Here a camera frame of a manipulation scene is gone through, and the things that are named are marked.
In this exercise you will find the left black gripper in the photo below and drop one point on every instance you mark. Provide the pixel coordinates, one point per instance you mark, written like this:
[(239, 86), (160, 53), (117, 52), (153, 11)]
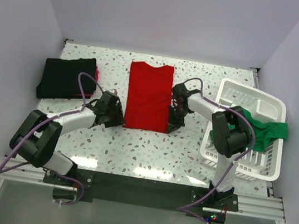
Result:
[(119, 119)]

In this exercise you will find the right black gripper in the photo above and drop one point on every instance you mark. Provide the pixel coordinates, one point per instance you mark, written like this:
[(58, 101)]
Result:
[(173, 124)]

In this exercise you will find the red t shirt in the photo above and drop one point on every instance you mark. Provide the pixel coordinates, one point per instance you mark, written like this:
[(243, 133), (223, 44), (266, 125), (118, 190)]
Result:
[(149, 95)]

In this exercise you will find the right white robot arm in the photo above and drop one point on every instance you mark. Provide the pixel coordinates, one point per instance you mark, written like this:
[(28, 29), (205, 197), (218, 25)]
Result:
[(233, 136)]

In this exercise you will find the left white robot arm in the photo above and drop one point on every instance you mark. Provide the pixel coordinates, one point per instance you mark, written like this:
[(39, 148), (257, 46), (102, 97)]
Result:
[(37, 137)]

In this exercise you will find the folded pink t shirt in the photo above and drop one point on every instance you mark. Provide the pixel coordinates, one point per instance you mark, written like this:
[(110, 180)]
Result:
[(86, 85)]

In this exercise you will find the folded black t shirt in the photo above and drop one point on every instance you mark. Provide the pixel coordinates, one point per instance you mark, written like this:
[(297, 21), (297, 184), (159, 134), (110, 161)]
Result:
[(59, 78)]

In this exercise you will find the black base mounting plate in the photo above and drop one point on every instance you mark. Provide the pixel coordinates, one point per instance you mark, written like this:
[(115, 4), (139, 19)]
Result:
[(144, 192)]

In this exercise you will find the green t shirt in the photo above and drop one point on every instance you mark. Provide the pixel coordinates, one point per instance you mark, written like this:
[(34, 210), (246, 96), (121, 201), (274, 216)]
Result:
[(265, 133)]

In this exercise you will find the white plastic laundry basket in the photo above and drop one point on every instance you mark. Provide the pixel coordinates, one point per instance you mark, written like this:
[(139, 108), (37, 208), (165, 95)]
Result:
[(263, 107)]

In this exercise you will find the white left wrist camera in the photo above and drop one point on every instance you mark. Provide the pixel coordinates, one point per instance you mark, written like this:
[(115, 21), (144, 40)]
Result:
[(113, 91)]

